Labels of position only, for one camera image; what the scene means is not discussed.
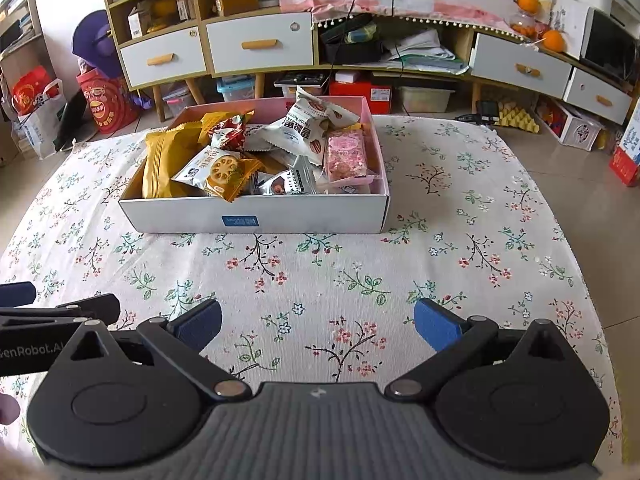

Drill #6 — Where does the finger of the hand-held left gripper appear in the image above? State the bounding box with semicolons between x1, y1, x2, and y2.
0;294;122;332
0;282;37;307

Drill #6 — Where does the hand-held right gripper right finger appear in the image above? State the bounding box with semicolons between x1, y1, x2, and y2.
385;297;576;402

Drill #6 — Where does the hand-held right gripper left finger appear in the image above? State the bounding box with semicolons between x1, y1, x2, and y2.
67;297;253;402

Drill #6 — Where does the pink-lined cardboard box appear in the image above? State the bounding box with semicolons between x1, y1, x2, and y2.
119;95;391;235

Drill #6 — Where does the white orange lotus chip packet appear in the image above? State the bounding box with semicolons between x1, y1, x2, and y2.
171;145;264;203

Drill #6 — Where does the large plain yellow snack packet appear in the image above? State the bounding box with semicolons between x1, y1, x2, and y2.
142;127;211;200

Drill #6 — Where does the grey brown chocolate packet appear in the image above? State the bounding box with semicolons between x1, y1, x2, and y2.
250;155;321;196

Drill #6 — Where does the clear white cracker packet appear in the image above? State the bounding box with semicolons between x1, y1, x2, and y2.
317;177;376;196

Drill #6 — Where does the red silver candy packet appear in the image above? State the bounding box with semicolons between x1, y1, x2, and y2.
210;115;256;153

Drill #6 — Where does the pink nougat packet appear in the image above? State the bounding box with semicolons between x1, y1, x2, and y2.
320;127;381;183

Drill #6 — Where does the person's left hand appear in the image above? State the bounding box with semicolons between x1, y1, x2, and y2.
0;394;21;426

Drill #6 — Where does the floral tablecloth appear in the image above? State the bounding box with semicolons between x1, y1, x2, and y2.
0;112;626;466

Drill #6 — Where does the beige fuzzy clothing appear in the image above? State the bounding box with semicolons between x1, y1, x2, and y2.
0;452;46;480

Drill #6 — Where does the white paper shopping bag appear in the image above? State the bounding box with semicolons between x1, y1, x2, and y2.
17;79;68;158

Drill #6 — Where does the black flat screen device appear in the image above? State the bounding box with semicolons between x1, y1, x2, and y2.
54;89;98;153

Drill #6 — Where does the red gift bag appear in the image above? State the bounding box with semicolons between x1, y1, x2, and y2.
11;66;53;116

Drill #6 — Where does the red cartoon print bag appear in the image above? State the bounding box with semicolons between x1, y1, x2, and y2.
76;70;140;135

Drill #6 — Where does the long wooden cabinet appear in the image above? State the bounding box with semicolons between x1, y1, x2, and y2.
97;0;636;128

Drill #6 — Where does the clear bin with pink lid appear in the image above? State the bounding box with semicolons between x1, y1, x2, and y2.
165;85;193;118

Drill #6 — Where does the black floor device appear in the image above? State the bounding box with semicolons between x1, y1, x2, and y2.
455;100;501;123

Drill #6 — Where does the yellow egg foam sheet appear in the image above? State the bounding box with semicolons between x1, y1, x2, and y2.
492;95;541;133

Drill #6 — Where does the large clear storage bin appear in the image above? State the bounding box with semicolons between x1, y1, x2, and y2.
397;85;457;113

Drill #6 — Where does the wooden bookshelf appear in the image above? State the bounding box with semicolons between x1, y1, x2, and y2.
0;0;46;111

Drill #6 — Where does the white box with red print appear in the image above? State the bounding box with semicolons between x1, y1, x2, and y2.
535;97;606;151

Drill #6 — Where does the clear bin with blue lid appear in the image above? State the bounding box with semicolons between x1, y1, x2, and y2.
216;75;257;103

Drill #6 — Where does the red cardboard box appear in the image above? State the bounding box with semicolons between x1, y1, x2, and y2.
330;80;393;115

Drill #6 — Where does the red and white carton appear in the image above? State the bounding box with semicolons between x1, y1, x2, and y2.
609;105;640;187

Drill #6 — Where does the purple plush toy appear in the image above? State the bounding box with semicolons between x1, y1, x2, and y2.
71;10;123;78

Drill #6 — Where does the pile of papers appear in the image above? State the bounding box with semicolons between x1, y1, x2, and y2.
382;29;471;75

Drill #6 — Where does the black case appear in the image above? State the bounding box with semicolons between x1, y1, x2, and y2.
319;14;386;66

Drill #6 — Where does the small white carton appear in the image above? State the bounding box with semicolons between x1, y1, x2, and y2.
127;2;151;38

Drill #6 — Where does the yellow fruit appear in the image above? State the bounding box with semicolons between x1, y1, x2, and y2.
147;0;178;33

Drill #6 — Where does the clear jar of oranges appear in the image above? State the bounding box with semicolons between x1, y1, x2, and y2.
510;12;543;41

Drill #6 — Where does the pink cloth with pompom fringe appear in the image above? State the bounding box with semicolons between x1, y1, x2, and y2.
279;0;521;38

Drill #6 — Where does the brown cardboard box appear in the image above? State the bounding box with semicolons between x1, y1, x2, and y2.
215;0;260;17

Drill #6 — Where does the microwave oven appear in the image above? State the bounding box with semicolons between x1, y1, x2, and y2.
580;7;640;83

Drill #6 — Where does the white printed carton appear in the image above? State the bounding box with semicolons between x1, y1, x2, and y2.
550;0;596;60

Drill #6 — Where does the white drawer with orange handle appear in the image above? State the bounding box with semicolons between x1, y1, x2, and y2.
469;32;572;98
119;27;207;88
206;11;316;75
564;67;633;126

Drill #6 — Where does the clear bin with orange handle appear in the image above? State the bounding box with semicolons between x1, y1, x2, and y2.
274;71;331;98

